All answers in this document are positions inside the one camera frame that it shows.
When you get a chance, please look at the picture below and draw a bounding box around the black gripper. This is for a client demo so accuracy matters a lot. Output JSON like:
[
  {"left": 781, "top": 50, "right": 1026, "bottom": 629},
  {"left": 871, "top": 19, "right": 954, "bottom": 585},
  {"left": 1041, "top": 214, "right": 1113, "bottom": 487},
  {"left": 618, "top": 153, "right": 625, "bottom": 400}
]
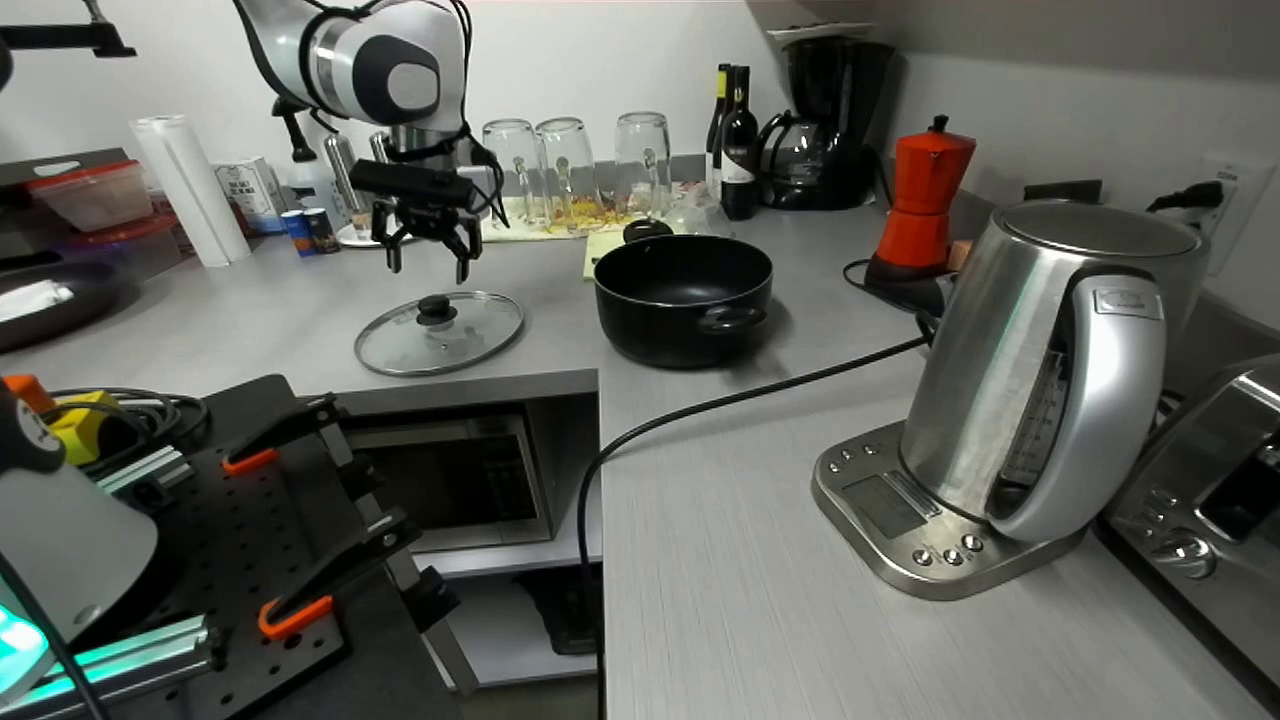
[{"left": 350, "top": 159, "right": 497, "bottom": 281}]

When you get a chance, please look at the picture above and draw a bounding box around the glass lid with black knob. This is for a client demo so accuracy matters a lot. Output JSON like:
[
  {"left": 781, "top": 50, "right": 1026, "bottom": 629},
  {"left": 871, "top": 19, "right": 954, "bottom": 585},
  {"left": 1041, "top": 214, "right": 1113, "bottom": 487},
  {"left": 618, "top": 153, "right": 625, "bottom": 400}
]
[{"left": 357, "top": 288, "right": 526, "bottom": 376}]

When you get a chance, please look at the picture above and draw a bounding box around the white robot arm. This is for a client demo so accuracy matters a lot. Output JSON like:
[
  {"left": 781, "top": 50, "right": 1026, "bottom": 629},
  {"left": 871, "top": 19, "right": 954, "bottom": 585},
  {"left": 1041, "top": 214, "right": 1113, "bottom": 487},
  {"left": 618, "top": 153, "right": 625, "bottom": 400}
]
[{"left": 232, "top": 0, "right": 501, "bottom": 277}]

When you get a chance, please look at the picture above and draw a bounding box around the black cooking pot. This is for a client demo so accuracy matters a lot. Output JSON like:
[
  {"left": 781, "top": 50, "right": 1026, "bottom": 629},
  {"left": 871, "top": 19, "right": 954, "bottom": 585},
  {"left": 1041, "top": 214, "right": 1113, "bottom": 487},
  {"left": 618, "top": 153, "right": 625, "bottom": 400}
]
[{"left": 594, "top": 236, "right": 772, "bottom": 368}]

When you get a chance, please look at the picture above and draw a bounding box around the red moka pot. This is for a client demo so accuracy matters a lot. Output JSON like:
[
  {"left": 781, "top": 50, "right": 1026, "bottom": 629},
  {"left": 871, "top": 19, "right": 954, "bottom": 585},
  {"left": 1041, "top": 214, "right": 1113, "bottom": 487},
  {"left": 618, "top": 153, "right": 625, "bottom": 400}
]
[{"left": 871, "top": 115, "right": 976, "bottom": 277}]

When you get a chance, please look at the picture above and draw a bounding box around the near upturned glass mug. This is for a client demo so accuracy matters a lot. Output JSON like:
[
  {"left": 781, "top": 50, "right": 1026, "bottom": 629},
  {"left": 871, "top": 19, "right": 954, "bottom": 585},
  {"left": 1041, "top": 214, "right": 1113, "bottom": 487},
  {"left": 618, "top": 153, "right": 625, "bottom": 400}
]
[{"left": 485, "top": 115, "right": 535, "bottom": 226}]

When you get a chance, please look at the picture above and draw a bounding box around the upturned glass mug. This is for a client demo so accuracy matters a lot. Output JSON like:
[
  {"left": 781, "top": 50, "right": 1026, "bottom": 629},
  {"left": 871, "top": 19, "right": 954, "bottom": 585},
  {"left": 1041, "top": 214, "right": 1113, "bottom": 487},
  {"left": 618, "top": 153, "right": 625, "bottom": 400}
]
[
  {"left": 485, "top": 115, "right": 535, "bottom": 226},
  {"left": 535, "top": 115, "right": 594, "bottom": 233},
  {"left": 618, "top": 110, "right": 674, "bottom": 214}
]

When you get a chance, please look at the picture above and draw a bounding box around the middle upturned glass mug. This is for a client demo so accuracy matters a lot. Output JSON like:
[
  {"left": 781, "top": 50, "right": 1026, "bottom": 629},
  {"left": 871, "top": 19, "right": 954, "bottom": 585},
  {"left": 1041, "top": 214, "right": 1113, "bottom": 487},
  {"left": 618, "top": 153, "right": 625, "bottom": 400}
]
[{"left": 535, "top": 115, "right": 594, "bottom": 233}]

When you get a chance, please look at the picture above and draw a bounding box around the yellow cloth mat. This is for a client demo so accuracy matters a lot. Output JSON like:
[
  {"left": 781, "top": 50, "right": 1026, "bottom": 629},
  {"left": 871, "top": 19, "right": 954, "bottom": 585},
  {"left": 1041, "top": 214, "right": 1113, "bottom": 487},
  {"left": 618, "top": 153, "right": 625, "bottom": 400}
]
[{"left": 586, "top": 219, "right": 631, "bottom": 281}]

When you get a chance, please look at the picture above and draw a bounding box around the far upturned glass mug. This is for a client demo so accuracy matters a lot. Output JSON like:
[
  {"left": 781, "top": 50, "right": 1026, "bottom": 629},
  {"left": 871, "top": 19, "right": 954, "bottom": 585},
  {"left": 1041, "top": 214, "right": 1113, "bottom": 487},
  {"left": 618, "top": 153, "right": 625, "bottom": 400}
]
[{"left": 618, "top": 110, "right": 674, "bottom": 214}]

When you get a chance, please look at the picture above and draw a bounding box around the dark wine bottle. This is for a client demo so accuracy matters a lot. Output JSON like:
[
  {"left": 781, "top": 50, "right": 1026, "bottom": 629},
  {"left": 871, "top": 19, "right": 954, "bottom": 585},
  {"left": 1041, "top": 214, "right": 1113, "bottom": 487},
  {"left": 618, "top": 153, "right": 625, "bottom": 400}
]
[{"left": 709, "top": 64, "right": 761, "bottom": 219}]

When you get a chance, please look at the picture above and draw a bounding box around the black pegboard cart with clamps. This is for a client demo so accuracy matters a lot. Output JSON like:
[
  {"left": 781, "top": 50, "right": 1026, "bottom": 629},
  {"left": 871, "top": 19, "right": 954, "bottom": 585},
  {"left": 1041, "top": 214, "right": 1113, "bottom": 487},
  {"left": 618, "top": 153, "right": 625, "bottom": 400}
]
[{"left": 0, "top": 376, "right": 458, "bottom": 720}]

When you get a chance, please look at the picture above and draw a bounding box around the black coffee maker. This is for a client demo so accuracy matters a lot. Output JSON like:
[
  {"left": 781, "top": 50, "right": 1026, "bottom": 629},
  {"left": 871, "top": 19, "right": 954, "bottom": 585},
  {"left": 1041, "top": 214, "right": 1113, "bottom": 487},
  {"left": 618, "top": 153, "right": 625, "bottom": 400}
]
[{"left": 761, "top": 36, "right": 898, "bottom": 206}]

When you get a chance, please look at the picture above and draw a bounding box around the stainless steel electric kettle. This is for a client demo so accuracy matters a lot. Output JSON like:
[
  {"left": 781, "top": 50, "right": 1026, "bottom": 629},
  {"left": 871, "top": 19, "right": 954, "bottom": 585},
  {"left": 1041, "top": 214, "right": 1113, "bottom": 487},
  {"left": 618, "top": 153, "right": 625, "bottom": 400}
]
[{"left": 814, "top": 203, "right": 1209, "bottom": 601}]

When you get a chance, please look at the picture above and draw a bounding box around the silver toaster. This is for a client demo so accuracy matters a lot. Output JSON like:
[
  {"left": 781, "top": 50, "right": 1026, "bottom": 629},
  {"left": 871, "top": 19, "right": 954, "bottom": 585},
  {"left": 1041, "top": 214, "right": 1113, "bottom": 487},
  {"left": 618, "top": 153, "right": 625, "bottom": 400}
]
[{"left": 1096, "top": 355, "right": 1280, "bottom": 714}]

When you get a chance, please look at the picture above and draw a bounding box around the black power cable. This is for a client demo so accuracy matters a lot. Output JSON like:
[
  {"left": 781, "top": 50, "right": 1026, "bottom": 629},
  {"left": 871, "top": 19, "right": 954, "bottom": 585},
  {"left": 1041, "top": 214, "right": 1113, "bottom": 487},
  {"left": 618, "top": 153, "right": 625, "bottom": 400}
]
[{"left": 574, "top": 176, "right": 1230, "bottom": 574}]

